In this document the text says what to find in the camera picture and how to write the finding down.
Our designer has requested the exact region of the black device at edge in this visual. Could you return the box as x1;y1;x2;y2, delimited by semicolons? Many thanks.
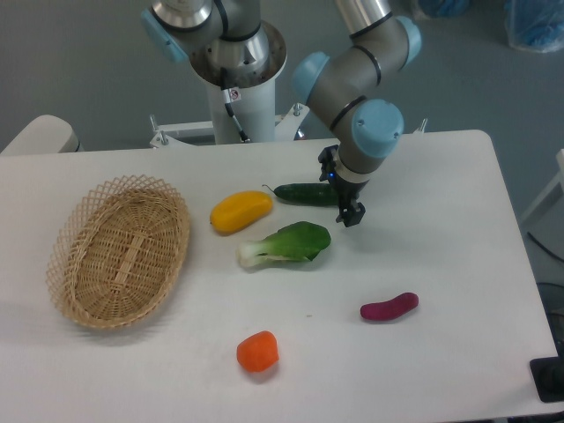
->
530;357;563;403

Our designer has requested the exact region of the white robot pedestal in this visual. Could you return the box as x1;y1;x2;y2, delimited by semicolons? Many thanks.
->
150;21;309;148

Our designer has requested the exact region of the blue plastic bag left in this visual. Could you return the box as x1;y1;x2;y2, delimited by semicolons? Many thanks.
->
412;0;471;19

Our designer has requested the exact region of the woven wicker basket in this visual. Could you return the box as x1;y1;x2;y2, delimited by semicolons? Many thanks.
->
46;175;190;330

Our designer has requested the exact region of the dark green cucumber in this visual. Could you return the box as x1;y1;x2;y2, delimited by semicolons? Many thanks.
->
263;183;338;206

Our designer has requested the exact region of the white chair back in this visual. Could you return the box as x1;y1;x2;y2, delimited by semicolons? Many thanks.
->
1;115;84;157

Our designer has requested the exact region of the green bok choy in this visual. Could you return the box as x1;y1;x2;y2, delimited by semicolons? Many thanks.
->
235;221;331;268

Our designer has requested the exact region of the orange carrot piece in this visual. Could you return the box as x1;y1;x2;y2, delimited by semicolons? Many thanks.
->
236;330;279;373

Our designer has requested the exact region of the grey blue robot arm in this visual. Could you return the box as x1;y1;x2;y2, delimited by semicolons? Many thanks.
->
141;1;421;226

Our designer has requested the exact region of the white frame at right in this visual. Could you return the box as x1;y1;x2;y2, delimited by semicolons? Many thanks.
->
519;149;563;227

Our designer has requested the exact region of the yellow bell pepper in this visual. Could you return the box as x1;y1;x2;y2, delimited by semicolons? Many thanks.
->
210;190;273;234

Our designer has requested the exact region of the blue plastic bag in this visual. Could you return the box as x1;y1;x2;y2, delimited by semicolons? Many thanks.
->
412;0;471;19
504;0;563;54

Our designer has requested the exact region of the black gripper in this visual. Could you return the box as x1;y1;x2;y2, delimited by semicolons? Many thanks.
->
318;145;371;227

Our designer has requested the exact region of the purple sweet potato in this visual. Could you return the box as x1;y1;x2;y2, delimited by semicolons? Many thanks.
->
360;293;419;323

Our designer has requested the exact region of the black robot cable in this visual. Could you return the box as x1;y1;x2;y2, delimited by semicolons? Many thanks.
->
219;65;251;144

